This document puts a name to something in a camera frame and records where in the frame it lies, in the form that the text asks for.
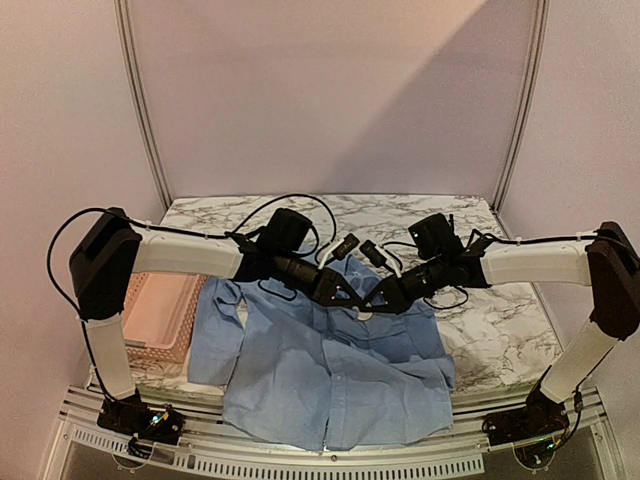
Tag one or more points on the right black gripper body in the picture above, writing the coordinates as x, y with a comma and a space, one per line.
391, 290

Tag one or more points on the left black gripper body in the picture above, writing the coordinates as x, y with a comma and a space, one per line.
328, 275

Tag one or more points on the orange portrait round brooch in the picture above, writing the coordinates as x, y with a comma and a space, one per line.
364, 316

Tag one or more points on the blue button-up shirt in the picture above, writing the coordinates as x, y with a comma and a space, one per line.
297, 373

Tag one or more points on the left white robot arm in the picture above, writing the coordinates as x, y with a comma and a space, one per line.
117, 247

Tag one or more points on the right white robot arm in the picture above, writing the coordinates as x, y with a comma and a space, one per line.
602, 260

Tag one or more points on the pink plastic basket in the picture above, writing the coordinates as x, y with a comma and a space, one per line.
159, 315

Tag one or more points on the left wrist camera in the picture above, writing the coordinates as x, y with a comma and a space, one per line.
337, 250

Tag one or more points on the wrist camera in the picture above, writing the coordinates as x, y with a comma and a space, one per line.
379, 257
337, 250

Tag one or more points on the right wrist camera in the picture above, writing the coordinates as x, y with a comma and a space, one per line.
379, 257

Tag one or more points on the upright black frame box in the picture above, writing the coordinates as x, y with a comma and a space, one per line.
451, 226

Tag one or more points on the open black frame box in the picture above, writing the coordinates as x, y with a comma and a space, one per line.
478, 241

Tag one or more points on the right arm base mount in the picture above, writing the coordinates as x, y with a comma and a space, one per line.
537, 430

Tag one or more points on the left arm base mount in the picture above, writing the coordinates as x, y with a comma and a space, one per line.
144, 424

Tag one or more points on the right aluminium corner post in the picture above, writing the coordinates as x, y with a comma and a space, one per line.
524, 104

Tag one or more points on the aluminium corner post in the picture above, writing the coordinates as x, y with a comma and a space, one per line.
124, 19
524, 104

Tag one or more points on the left aluminium corner post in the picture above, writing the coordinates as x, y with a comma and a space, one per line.
124, 19

